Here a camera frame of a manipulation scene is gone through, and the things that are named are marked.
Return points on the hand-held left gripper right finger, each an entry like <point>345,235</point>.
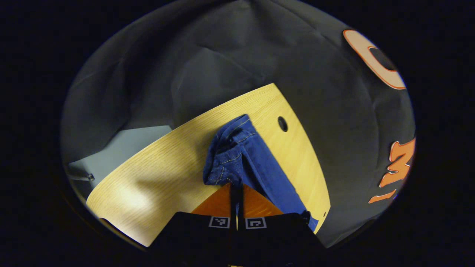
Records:
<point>267,233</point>

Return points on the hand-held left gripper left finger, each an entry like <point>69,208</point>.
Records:
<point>207,233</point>

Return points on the blue denim jeans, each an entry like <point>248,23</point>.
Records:
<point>256,159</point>

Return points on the grey metal stand bar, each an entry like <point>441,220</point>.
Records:
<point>83,177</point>

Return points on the black backdrop cloth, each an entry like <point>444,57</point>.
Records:
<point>207,52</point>

